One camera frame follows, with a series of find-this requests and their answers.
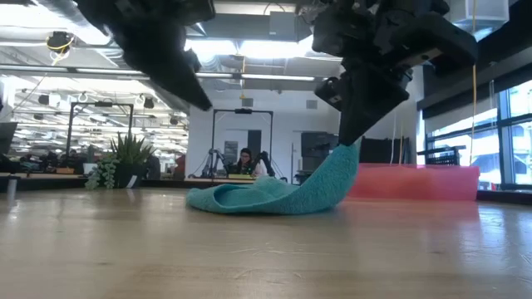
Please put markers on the dark door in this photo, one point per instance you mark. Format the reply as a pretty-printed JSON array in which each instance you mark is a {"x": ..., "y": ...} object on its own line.
[{"x": 254, "y": 139}]

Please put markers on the black gantry frame with camera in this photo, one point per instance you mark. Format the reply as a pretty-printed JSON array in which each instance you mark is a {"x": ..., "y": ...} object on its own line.
[{"x": 243, "y": 111}]

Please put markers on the teal microfiber towel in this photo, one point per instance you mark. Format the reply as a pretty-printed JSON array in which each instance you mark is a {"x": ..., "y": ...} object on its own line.
[{"x": 291, "y": 195}]

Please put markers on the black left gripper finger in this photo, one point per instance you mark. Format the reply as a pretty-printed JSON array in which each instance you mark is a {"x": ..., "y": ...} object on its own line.
[{"x": 174, "y": 70}]

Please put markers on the pink plastic basket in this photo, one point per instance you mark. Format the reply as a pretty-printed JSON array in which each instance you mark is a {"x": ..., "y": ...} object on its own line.
[{"x": 415, "y": 182}]

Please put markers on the green artificial potted plant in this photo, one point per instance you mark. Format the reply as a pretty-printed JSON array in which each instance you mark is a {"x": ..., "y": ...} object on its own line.
[{"x": 129, "y": 158}]

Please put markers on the black box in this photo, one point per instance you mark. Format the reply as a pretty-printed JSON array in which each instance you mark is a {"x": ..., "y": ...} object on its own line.
[{"x": 382, "y": 150}]

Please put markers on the standing person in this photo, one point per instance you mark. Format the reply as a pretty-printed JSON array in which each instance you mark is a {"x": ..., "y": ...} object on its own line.
[{"x": 153, "y": 168}]

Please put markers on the large window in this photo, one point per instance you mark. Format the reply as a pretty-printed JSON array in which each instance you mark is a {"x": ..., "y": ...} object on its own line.
[{"x": 519, "y": 145}]

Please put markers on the black background robot arm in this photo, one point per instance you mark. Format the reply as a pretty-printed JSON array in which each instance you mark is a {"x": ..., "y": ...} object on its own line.
[
  {"x": 266, "y": 160},
  {"x": 212, "y": 160}
]

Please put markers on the dark background monitor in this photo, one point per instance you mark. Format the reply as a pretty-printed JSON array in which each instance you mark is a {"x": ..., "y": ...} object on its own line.
[{"x": 7, "y": 137}]

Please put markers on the dark grey machine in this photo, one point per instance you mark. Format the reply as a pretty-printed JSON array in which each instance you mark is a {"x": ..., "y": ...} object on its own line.
[{"x": 320, "y": 145}]

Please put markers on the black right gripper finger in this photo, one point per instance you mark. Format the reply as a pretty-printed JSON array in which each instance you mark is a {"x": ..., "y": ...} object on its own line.
[
  {"x": 374, "y": 99},
  {"x": 332, "y": 93}
]

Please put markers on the seated person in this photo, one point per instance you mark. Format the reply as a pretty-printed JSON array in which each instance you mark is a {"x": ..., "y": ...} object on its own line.
[{"x": 246, "y": 162}]

